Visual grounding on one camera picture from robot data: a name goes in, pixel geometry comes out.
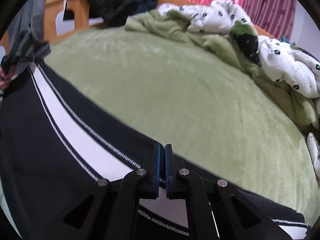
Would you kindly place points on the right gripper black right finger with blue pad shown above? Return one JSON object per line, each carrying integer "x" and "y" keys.
{"x": 216, "y": 209}

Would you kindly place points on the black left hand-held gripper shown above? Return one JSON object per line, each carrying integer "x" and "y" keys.
{"x": 12, "y": 58}

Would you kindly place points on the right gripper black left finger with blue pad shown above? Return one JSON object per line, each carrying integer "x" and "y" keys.
{"x": 108, "y": 209}

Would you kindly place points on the black pants white side stripe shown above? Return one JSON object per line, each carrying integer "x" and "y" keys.
{"x": 55, "y": 144}

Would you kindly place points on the person's left hand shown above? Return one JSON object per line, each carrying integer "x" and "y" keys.
{"x": 6, "y": 78}

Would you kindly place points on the grey garment on footboard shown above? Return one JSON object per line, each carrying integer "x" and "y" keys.
{"x": 30, "y": 20}

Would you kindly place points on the green fleece bed sheet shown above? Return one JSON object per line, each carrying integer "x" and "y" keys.
{"x": 213, "y": 114}

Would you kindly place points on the black jacket on footboard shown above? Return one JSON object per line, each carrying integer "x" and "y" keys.
{"x": 113, "y": 12}

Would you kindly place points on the dark blue garment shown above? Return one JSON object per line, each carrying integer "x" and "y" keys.
{"x": 141, "y": 6}

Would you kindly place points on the green fleece blanket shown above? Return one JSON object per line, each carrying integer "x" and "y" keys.
{"x": 173, "y": 26}

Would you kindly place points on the white black-flower duvet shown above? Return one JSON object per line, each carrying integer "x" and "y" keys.
{"x": 278, "y": 60}

